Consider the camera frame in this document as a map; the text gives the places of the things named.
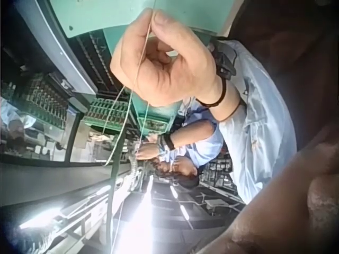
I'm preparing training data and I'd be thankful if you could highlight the dark storage rack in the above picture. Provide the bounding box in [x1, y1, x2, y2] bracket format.
[198, 156, 237, 198]

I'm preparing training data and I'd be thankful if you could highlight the green rack of parts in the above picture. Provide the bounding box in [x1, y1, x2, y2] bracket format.
[84, 97, 139, 131]

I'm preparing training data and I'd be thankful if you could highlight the black horizontal bar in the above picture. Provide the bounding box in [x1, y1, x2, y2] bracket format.
[0, 152, 135, 199]

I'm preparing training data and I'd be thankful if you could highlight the green textile machine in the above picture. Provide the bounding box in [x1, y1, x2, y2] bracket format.
[49, 0, 231, 133]

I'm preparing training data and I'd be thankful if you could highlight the black wrist band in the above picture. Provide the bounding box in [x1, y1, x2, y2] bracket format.
[211, 41, 237, 80]

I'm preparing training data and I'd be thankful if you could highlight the thin dark bracelet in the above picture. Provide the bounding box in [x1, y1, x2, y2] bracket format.
[195, 76, 247, 123]

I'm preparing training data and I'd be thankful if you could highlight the thin white thread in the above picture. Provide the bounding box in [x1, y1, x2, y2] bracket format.
[104, 0, 157, 167]
[101, 86, 127, 134]

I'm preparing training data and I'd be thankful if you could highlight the person's left hand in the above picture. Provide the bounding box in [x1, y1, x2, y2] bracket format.
[110, 8, 226, 107]

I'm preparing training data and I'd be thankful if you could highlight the grey machine beam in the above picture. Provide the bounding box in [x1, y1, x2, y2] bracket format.
[15, 0, 99, 96]

